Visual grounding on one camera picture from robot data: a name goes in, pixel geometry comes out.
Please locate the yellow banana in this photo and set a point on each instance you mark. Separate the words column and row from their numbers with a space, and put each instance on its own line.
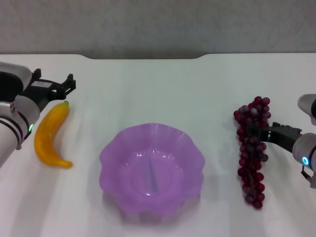
column 45, row 143

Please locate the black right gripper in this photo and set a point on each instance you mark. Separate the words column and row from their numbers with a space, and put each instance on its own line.
column 284, row 135

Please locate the purple wavy plastic bowl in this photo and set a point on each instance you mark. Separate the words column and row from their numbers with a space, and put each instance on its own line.
column 128, row 160

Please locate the dark red grape bunch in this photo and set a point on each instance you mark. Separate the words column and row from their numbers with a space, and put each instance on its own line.
column 250, row 172

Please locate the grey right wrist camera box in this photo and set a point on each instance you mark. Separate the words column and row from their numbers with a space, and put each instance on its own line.
column 304, row 103

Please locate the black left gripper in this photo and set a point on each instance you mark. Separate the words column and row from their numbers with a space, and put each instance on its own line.
column 40, row 95

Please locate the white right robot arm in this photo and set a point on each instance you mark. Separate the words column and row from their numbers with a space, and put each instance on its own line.
column 307, row 148

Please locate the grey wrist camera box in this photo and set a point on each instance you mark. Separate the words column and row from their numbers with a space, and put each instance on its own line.
column 304, row 103
column 12, row 67

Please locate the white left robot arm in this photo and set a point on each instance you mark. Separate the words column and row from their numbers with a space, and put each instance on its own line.
column 10, row 138

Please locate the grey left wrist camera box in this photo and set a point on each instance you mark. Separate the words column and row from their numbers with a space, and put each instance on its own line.
column 12, row 67

